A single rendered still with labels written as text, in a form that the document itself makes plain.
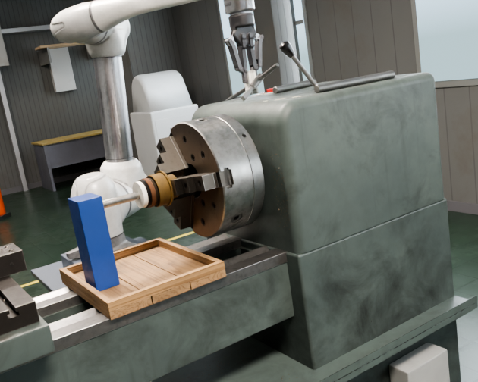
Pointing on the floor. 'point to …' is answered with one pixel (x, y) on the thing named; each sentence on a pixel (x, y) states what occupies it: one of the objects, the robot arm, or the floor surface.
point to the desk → (67, 153)
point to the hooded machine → (157, 112)
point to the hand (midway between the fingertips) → (250, 82)
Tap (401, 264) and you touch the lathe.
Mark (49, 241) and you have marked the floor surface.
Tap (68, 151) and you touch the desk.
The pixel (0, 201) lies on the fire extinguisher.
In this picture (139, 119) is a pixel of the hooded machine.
